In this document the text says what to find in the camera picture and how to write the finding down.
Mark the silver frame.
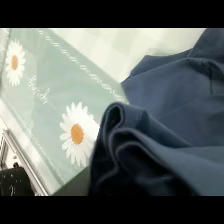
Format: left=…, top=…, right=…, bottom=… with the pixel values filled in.
left=0, top=127, right=50, bottom=197

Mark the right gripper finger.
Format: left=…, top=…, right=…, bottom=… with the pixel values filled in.
left=53, top=165, right=93, bottom=197

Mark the blue shirt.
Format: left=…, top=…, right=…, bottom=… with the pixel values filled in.
left=87, top=28, right=224, bottom=197

